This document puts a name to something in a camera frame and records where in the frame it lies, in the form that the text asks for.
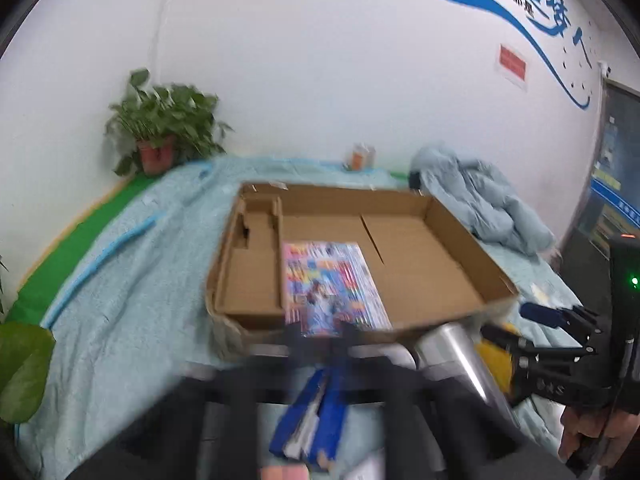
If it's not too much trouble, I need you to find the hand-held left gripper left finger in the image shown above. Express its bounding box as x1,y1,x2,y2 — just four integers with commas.
65,337,328,480

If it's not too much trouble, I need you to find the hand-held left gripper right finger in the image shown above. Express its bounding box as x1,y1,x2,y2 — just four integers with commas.
334,331,576,480

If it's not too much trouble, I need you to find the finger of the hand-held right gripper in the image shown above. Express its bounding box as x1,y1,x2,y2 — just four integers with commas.
519,302,610,348
480,324,617,407

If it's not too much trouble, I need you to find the clear bottle with yellow label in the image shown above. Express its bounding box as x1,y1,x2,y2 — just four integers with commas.
475,322,522,407

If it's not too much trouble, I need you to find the colourful magazine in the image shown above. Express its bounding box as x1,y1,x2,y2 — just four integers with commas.
282,241,393,336

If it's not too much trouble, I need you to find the blue stapler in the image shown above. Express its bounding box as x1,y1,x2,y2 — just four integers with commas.
270,367,351,473

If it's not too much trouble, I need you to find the silver metal can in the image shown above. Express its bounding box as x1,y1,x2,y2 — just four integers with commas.
415,322,521,431

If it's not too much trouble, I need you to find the cardboard box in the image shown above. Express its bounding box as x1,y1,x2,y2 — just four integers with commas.
206,181,521,361

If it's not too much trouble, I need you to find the person's right hand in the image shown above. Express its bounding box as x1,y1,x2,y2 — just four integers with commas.
557,402,640,473

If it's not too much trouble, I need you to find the crumpled light blue quilt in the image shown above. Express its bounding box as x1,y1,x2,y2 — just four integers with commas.
411,144,558,257

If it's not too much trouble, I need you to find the glass door with posters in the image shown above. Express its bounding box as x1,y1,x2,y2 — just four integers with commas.
575,80,640,261

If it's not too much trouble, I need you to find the small orange jar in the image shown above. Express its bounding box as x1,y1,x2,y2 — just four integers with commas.
342,142,377,172

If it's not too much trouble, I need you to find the green mat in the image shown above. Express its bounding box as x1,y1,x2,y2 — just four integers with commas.
0,175,166,323

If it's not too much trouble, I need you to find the potted green plant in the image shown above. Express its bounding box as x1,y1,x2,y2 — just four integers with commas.
104,67,233,177

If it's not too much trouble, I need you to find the large green plant leaf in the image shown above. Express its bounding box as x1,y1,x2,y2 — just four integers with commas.
0,322,56,426

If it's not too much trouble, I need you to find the red wall sign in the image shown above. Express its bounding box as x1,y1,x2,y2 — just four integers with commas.
495,42,530,92

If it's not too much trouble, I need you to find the blue wall decal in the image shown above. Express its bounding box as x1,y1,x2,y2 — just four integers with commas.
375,0,596,110

